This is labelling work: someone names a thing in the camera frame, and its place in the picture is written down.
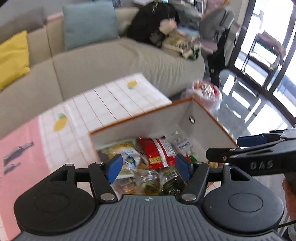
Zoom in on dark brown snack packet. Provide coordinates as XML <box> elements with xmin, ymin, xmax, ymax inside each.
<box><xmin>159</xmin><ymin>168</ymin><xmax>187</xmax><ymax>195</ymax></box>

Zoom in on clear bag of yellow pastries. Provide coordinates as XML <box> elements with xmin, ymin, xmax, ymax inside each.
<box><xmin>97</xmin><ymin>139</ymin><xmax>161</xmax><ymax>196</ymax></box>

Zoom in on clear bag of white candies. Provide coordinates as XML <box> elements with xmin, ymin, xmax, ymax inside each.
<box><xmin>171</xmin><ymin>132</ymin><xmax>195</xmax><ymax>156</ymax></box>

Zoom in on red silver snack packet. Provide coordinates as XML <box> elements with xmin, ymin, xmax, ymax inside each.
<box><xmin>136</xmin><ymin>137</ymin><xmax>176</xmax><ymax>169</ymax></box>

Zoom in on operator hand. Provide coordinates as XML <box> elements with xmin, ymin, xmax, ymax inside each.
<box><xmin>282</xmin><ymin>178</ymin><xmax>296</xmax><ymax>221</ymax></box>

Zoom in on orange rimmed white box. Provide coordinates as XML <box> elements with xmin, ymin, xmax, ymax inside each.
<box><xmin>90</xmin><ymin>98</ymin><xmax>236</xmax><ymax>174</ymax></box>

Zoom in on lemon print pink tablecloth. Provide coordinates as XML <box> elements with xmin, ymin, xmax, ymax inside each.
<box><xmin>1</xmin><ymin>73</ymin><xmax>171</xmax><ymax>240</ymax></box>

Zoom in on pink trash bin with bag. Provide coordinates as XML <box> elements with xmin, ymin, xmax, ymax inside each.
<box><xmin>184</xmin><ymin>80</ymin><xmax>222</xmax><ymax>113</ymax></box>

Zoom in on black metal rack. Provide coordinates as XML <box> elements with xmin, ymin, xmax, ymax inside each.
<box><xmin>241</xmin><ymin>31</ymin><xmax>287</xmax><ymax>89</ymax></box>

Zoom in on beige fabric sofa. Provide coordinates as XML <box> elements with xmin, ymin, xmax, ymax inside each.
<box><xmin>1</xmin><ymin>8</ymin><xmax>205</xmax><ymax>137</ymax></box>

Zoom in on printed tote bag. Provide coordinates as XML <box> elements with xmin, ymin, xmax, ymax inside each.
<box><xmin>163</xmin><ymin>31</ymin><xmax>203</xmax><ymax>60</ymax></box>

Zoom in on grey office chair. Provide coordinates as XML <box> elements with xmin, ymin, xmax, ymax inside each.
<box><xmin>199</xmin><ymin>7</ymin><xmax>234</xmax><ymax>87</ymax></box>

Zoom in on black backpack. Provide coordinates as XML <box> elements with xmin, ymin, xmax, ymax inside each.
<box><xmin>126</xmin><ymin>1</ymin><xmax>180</xmax><ymax>48</ymax></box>

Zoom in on light blue cushion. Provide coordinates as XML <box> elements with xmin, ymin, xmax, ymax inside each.
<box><xmin>62</xmin><ymin>1</ymin><xmax>119</xmax><ymax>51</ymax></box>

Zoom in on yellow cushion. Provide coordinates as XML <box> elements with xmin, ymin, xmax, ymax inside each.
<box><xmin>0</xmin><ymin>30</ymin><xmax>30</xmax><ymax>91</ymax></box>

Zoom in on grey cushion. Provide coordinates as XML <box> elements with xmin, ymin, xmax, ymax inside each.
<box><xmin>0</xmin><ymin>6</ymin><xmax>45</xmax><ymax>43</ymax></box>

